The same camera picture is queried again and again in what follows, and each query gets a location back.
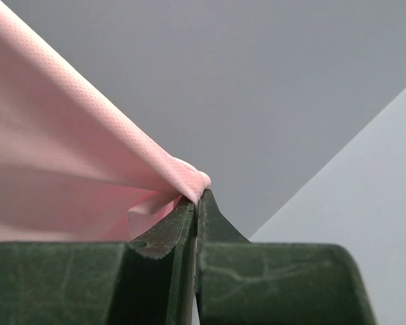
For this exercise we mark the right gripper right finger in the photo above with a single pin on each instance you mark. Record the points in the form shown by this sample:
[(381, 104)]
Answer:
[(241, 282)]

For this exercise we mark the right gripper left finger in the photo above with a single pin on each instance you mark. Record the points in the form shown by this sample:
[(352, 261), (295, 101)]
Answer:
[(149, 280)]

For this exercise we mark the pink garment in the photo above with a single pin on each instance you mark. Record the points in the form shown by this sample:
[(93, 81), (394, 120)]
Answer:
[(73, 167)]

